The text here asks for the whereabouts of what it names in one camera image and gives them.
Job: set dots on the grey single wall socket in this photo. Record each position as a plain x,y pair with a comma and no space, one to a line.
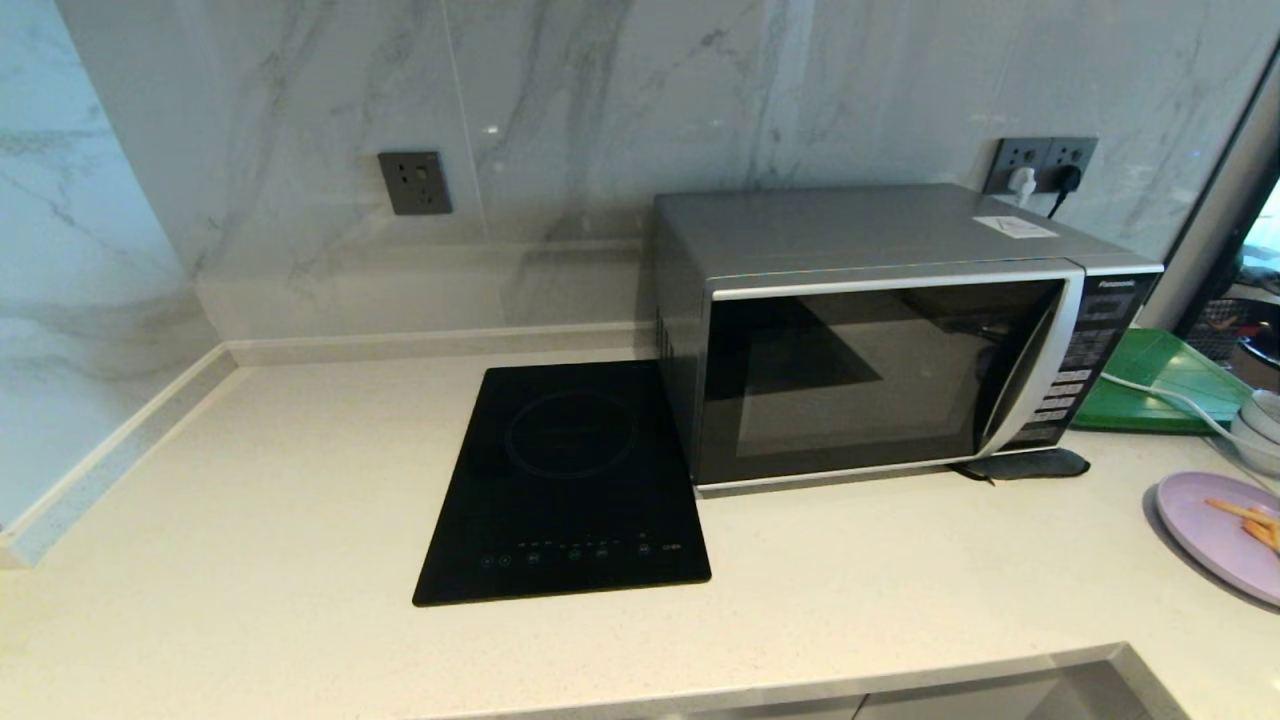
415,183

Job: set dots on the black induction cooktop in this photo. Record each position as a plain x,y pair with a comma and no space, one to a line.
560,480

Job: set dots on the purple plastic plate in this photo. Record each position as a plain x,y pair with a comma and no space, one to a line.
1205,530

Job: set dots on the black power plug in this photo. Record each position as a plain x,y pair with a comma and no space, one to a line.
1066,180

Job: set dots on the silver microwave oven body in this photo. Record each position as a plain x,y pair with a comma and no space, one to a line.
850,230

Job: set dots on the green plastic cutting board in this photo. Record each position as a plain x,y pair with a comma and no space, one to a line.
1160,390

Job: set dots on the grey double wall socket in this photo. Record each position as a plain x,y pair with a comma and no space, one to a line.
1030,152

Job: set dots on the white paper label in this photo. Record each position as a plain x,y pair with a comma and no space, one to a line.
1015,227

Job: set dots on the black cloth pad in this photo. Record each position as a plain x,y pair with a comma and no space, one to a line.
1030,463

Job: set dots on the white stacked bowls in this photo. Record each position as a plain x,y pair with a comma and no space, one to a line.
1262,430

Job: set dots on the white power plug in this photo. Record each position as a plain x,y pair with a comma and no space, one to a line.
1023,182

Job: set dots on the black glass microwave door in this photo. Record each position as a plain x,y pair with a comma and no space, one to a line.
850,380

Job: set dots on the orange french fry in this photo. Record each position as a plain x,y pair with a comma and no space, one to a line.
1240,510
1262,533

